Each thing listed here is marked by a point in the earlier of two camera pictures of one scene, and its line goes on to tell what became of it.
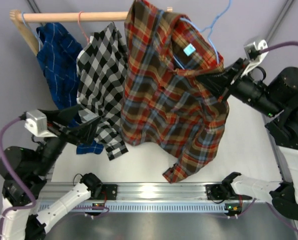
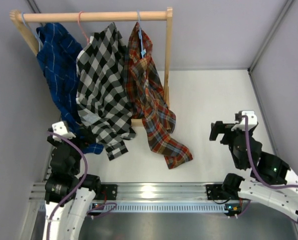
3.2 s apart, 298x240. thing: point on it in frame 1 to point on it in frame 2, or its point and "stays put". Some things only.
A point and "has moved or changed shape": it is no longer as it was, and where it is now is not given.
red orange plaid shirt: (164, 106) has moved or changed shape
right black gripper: (220, 83) to (219, 128)
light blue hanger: (210, 27) to (143, 52)
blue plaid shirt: (58, 49) stays put
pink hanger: (88, 40) stays put
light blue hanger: (39, 38) stays put
